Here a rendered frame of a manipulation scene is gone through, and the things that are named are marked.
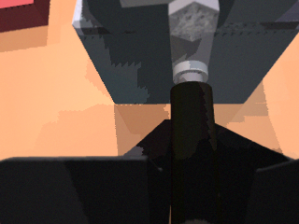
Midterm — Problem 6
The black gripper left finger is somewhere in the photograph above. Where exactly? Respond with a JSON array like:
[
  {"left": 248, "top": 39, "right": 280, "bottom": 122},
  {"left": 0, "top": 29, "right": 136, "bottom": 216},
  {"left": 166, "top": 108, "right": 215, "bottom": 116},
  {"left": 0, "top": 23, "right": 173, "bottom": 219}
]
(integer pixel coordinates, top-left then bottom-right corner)
[{"left": 0, "top": 119, "right": 171, "bottom": 224}]

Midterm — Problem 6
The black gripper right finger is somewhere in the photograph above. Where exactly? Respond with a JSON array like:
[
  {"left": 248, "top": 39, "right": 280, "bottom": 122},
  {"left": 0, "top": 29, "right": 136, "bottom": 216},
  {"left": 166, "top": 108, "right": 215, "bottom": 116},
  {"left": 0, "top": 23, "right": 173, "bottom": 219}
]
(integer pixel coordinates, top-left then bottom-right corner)
[{"left": 215, "top": 123, "right": 299, "bottom": 224}]

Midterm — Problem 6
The red rectangular block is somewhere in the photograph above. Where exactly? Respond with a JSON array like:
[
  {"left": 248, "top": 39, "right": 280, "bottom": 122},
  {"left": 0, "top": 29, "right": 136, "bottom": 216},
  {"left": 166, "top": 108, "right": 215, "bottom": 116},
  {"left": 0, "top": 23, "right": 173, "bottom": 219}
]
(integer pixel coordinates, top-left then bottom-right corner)
[{"left": 0, "top": 0, "right": 50, "bottom": 33}]

